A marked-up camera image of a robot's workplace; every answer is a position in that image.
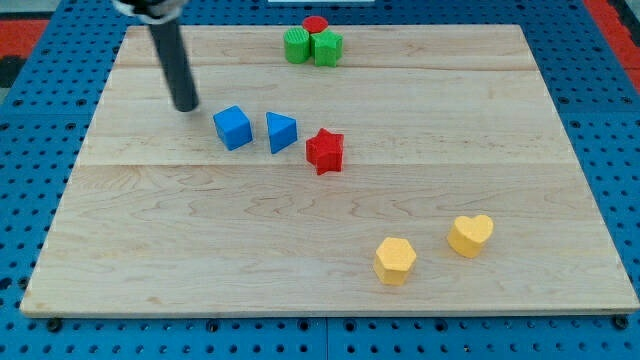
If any red star block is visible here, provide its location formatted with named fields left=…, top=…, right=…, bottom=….
left=306, top=128, right=344, bottom=175

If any green star block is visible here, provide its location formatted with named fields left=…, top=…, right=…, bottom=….
left=311, top=29, right=343, bottom=67

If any blue triangle block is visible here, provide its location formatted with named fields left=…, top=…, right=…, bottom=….
left=265, top=112, right=298, bottom=154

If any blue cube block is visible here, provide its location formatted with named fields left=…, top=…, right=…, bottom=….
left=213, top=105, right=253, bottom=151

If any light wooden board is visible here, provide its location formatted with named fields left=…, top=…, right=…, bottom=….
left=21, top=25, right=639, bottom=319

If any yellow hexagon block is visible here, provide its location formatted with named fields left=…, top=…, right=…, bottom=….
left=373, top=237, right=417, bottom=286

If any green cylinder block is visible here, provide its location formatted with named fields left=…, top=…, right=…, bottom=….
left=283, top=27, right=310, bottom=64

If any red cylinder block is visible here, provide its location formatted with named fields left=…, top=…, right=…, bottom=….
left=301, top=15, right=329, bottom=34

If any yellow heart block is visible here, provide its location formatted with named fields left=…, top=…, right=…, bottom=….
left=446, top=214, right=494, bottom=258

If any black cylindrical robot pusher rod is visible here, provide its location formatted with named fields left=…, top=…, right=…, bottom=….
left=111, top=0, right=199, bottom=113

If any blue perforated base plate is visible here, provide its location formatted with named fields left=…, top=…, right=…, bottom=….
left=1, top=0, right=639, bottom=359

